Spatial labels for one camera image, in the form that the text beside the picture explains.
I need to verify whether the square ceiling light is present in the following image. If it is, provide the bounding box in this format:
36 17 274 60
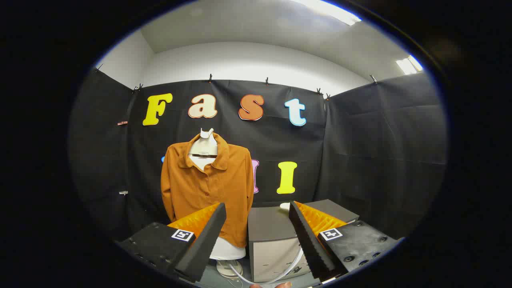
396 55 423 75

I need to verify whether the white mannequin torso stand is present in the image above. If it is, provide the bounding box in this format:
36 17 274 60
188 128 246 279

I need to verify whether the grey cabinet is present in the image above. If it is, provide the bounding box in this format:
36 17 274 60
248 199 360 283

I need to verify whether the brown button-up shirt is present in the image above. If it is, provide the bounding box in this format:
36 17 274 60
160 132 255 248

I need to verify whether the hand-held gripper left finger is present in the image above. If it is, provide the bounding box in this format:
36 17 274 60
116 202 227 283

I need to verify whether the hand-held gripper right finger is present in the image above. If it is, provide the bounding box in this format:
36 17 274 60
289 201 400 282

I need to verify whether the black backdrop cloth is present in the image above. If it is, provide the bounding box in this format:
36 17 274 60
68 68 448 244

